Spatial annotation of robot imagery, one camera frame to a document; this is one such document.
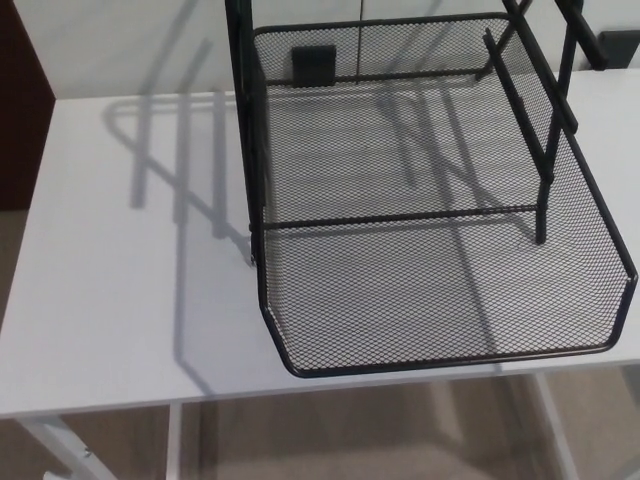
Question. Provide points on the dark brown wooden cabinet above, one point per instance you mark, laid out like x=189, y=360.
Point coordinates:
x=20, y=100

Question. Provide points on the black mesh file tray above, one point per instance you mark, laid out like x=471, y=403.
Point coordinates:
x=400, y=280

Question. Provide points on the black metal file rack frame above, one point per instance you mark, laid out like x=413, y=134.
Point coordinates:
x=240, y=75

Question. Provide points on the dark grey box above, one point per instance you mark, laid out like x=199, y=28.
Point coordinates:
x=622, y=49

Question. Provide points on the black square wall socket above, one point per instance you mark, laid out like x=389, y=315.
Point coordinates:
x=313, y=65

